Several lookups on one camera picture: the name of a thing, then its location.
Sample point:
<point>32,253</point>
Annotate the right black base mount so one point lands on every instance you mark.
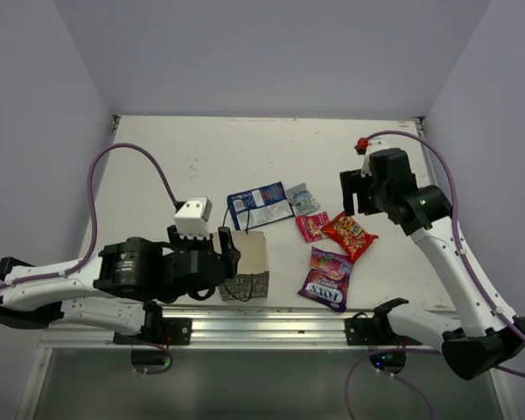
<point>362,330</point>

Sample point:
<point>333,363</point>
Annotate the small silver snack packet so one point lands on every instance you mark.
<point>301,200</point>

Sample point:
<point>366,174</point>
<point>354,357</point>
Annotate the blue snack packet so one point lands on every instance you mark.
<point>259,207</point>

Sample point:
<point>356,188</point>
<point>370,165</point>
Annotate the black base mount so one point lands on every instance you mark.
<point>175,330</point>
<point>362,330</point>

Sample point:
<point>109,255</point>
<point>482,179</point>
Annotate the pink candy packet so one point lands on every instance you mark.
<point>310,226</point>

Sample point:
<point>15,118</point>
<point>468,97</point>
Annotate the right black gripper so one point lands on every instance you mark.
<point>353,181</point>

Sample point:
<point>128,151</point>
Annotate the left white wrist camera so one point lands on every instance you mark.
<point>191,220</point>

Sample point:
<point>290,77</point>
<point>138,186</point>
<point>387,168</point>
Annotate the red orange snack packet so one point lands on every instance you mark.
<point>349,235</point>

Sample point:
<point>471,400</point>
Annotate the purple Fox's candy bag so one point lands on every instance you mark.
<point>327,281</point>

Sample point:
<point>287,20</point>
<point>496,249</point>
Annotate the brown paper bag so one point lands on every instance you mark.
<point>252,280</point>

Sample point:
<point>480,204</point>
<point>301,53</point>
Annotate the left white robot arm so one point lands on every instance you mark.
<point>121,289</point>

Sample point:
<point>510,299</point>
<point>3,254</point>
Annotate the aluminium mounting rail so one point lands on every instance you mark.
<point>247,328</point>

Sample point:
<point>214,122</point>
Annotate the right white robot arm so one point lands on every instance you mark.
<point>487,331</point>

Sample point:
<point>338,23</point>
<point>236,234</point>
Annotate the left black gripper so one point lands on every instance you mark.
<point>228,250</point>

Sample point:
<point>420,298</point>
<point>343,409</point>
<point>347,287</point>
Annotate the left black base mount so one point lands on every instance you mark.
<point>175,330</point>

